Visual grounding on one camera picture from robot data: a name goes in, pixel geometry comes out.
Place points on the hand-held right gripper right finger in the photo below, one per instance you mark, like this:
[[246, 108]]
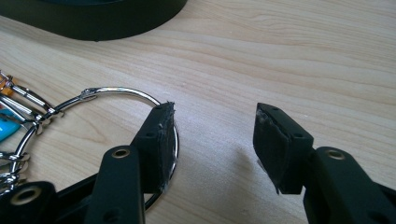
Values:
[[286, 155]]

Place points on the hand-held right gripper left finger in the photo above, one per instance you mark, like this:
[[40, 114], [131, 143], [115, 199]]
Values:
[[154, 149]]

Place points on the black oval tray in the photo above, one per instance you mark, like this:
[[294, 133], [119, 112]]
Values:
[[93, 21]]

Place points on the blue key tag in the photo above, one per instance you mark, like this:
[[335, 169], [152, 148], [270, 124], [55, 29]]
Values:
[[6, 127]]

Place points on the orange key tag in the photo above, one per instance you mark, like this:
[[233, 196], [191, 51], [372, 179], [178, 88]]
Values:
[[5, 85]]

